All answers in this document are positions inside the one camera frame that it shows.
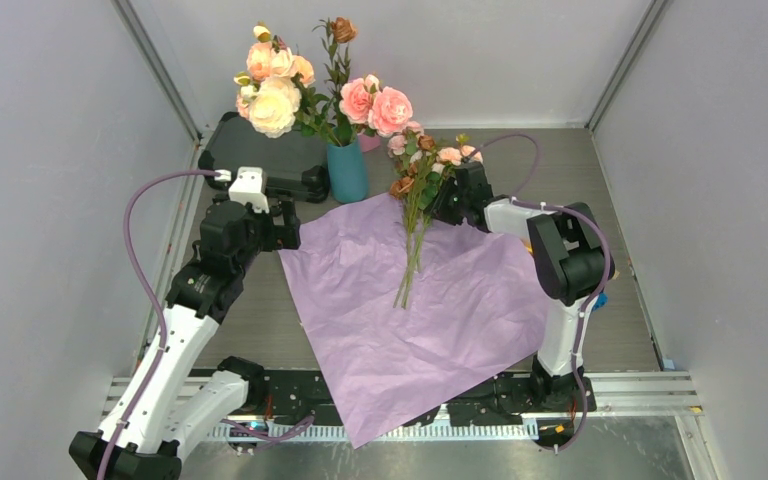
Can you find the pink flower bouquet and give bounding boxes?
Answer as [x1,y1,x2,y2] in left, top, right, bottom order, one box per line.
[387,122,483,309]

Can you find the purple and pink wrapping paper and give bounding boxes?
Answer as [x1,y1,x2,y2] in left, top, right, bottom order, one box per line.
[280,194,550,448]

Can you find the large pink rose stem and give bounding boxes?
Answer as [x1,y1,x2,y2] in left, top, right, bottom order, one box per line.
[338,74,414,137]

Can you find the cream white rose stem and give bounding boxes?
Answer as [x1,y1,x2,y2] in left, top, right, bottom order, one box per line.
[237,77,301,139]

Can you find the small peach rose stem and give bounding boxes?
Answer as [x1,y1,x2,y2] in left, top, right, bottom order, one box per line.
[269,48,298,79]

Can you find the brown rose flower stem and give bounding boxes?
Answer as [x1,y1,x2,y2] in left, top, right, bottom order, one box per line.
[314,16,358,146]

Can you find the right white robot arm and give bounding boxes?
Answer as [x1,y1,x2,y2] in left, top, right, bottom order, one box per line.
[426,162,616,413]

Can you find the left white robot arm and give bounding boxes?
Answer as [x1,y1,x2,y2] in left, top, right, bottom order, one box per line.
[69,195,301,479]

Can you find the teal vase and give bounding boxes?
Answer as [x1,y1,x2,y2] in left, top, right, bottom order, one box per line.
[326,141,369,204]

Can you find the black carrying case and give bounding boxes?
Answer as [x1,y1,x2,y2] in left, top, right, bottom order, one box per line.
[198,111,330,203]

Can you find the pink metronome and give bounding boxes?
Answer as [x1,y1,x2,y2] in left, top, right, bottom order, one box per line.
[358,133,381,153]

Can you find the peach artificial roses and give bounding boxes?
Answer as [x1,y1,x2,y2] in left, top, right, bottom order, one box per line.
[234,22,335,141]

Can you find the blue flat brick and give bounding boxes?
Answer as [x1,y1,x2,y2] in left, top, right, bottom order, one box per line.
[593,292,608,311]

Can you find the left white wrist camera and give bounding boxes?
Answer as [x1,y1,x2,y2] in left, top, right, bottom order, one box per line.
[216,167,270,214]

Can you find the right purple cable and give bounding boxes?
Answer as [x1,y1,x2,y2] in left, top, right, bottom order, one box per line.
[466,132,614,455]

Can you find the purple cable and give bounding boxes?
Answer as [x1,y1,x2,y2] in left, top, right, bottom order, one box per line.
[95,169,316,480]
[466,132,614,455]

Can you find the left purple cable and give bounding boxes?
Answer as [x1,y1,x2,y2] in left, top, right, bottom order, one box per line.
[95,169,316,480]

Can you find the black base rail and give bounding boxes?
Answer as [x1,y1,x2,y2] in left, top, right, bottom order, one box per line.
[236,370,596,427]

